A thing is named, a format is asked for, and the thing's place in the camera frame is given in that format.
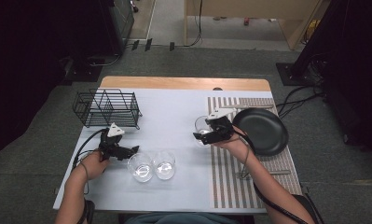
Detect black wire mesh rack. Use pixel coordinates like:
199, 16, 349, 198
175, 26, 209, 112
72, 88, 143, 131

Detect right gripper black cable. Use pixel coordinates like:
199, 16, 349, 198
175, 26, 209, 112
231, 123, 310, 224

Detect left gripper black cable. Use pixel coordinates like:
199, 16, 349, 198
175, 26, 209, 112
72, 128, 109, 171

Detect striped placemat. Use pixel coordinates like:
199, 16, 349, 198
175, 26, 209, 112
207, 96, 303, 209

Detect clear drinking glass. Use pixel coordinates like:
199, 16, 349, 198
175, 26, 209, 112
194, 115, 214, 148
152, 149, 177, 181
127, 152, 155, 184

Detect black floor cables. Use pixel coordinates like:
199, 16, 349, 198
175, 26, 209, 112
276, 85, 327, 119

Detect person's right hand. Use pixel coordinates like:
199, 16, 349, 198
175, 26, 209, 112
213, 126, 252, 159

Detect black round plate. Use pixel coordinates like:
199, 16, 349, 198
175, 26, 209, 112
232, 107, 290, 157

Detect dark curtain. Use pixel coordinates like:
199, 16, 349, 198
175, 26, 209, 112
294, 0, 372, 158
0, 0, 113, 162

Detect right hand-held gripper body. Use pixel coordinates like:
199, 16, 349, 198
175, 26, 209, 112
206, 107, 238, 141

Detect white table cover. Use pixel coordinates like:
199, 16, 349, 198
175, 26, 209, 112
52, 88, 299, 215

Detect black stand base plate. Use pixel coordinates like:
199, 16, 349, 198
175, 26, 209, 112
275, 62, 325, 87
62, 56, 104, 86

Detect black hanging cable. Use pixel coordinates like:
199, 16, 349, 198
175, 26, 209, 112
186, 0, 204, 49

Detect dark equipment cabinet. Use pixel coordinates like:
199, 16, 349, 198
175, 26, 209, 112
107, 0, 135, 56

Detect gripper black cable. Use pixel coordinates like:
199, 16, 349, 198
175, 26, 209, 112
231, 123, 310, 224
72, 128, 109, 171

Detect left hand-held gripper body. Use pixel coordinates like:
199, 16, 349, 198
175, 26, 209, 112
98, 122, 129, 161

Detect person's left hand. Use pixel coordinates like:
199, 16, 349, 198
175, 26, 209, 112
78, 150, 111, 182

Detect light wooden furniture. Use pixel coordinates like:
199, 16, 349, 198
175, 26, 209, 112
183, 0, 322, 51

